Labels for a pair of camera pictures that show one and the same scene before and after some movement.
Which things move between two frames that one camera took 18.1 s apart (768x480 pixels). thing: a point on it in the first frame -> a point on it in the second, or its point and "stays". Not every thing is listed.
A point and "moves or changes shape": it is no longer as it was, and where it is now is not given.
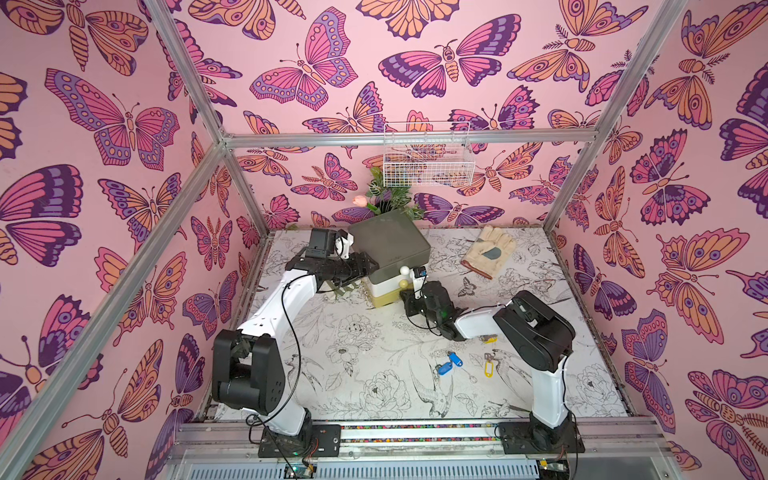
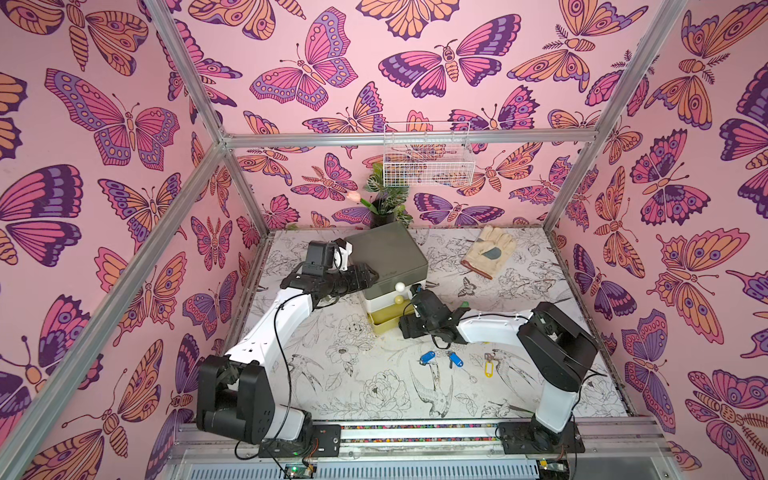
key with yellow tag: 489,364 stays
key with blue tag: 442,370 -> 426,357
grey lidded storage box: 393,241 moves or changes shape
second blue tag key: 455,359 stays
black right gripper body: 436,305 -> 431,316
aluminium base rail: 614,450 stays
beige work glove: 487,251 stays
